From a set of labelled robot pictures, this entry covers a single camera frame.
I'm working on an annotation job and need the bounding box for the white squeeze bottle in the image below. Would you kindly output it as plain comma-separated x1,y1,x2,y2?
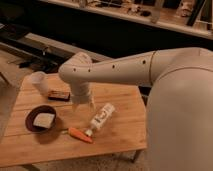
85,103,115,137

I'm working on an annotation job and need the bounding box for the wooden table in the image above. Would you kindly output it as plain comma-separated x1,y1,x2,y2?
0,80,146,168

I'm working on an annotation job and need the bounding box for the dark brown block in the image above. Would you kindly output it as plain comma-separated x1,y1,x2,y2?
48,91,70,101

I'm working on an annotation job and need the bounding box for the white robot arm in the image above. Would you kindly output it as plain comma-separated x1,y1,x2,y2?
58,47,213,171

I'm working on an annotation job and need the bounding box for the orange carrot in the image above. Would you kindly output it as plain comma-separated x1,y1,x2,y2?
68,127,93,143

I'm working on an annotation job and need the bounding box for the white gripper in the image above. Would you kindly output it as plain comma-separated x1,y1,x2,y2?
70,82,95,112

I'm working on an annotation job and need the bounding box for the beige sponge in bowl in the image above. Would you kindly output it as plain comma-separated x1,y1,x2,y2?
33,113,54,128

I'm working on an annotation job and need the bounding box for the long wooden shelf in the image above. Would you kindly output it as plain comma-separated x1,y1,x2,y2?
41,0,213,40

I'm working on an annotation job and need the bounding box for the dark brown bowl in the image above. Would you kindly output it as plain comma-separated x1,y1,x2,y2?
25,105,56,133

